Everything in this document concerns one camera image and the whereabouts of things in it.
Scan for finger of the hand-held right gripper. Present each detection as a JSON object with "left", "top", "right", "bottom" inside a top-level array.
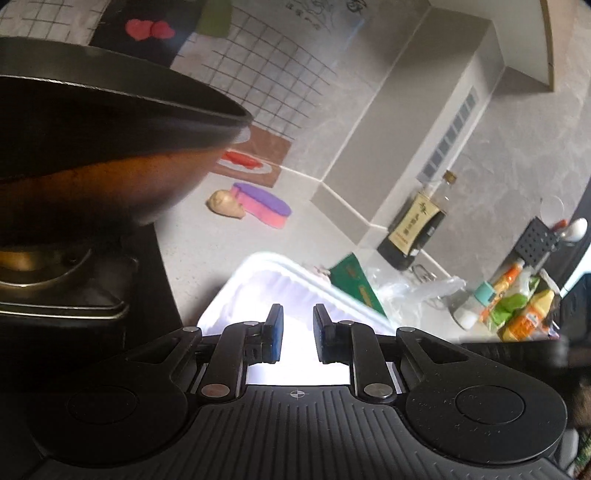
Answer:
[{"left": 457, "top": 340, "right": 571, "bottom": 368}]

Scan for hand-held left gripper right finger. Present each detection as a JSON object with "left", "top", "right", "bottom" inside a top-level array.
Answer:
[{"left": 313, "top": 304, "right": 467, "bottom": 403}]

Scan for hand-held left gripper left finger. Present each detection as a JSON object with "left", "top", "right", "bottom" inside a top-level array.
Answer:
[{"left": 124, "top": 304, "right": 284, "bottom": 403}]

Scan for yellow bottle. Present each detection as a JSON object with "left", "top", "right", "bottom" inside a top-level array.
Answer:
[{"left": 501, "top": 288, "right": 557, "bottom": 342}]

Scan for green and white spray bottle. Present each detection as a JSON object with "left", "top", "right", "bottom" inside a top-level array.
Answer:
[{"left": 489, "top": 274, "right": 541, "bottom": 328}]

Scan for white bottle with teal cap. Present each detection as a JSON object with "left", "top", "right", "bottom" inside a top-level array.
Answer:
[{"left": 452, "top": 281, "right": 496, "bottom": 329}]

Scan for green packet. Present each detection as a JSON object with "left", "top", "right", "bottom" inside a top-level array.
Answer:
[{"left": 329, "top": 253, "right": 387, "bottom": 319}]

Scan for slim orange bottle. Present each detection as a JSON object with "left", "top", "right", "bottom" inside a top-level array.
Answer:
[{"left": 480, "top": 258, "right": 527, "bottom": 324}]

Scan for black framed window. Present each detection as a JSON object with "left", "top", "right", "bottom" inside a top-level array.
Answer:
[{"left": 549, "top": 198, "right": 591, "bottom": 301}]

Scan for clear plastic bag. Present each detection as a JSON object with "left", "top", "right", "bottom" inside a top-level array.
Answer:
[{"left": 369, "top": 265, "right": 467, "bottom": 324}]

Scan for black perforated utensil holder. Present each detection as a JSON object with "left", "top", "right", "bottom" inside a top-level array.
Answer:
[{"left": 516, "top": 217, "right": 566, "bottom": 268}]

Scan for pink and purple sponge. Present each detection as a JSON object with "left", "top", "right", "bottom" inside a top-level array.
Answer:
[{"left": 231, "top": 182, "right": 291, "bottom": 230}]

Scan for white spoon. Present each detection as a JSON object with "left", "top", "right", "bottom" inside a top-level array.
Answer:
[{"left": 558, "top": 218, "right": 588, "bottom": 243}]

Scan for dark soy sauce bottle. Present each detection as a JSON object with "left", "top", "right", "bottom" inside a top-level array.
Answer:
[{"left": 377, "top": 170, "right": 458, "bottom": 271}]

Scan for brown potato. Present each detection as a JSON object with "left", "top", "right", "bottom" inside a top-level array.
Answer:
[{"left": 207, "top": 189, "right": 245, "bottom": 219}]

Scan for white round ladle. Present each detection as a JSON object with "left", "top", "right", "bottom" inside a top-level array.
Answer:
[{"left": 540, "top": 196, "right": 566, "bottom": 222}]

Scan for brown printed mat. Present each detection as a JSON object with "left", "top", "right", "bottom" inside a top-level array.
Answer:
[{"left": 210, "top": 127, "right": 293, "bottom": 188}]

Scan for grey vent panel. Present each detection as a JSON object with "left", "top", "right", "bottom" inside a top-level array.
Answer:
[{"left": 418, "top": 85, "right": 478, "bottom": 183}]

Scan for black wok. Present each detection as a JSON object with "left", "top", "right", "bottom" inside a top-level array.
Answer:
[{"left": 0, "top": 37, "right": 254, "bottom": 227}]

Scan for grid pattern wall sticker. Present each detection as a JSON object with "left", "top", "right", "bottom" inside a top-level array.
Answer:
[{"left": 0, "top": 0, "right": 365, "bottom": 139}]

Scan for upper wall cabinet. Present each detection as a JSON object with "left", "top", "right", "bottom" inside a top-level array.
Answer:
[{"left": 427, "top": 0, "right": 575, "bottom": 90}]

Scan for black lettering wall decal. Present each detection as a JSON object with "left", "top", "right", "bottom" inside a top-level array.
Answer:
[{"left": 277, "top": 0, "right": 370, "bottom": 28}]

